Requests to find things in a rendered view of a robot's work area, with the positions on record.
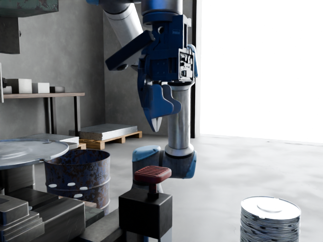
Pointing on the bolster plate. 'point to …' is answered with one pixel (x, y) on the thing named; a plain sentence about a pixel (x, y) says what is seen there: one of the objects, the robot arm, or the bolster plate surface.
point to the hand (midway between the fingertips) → (152, 125)
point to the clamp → (18, 221)
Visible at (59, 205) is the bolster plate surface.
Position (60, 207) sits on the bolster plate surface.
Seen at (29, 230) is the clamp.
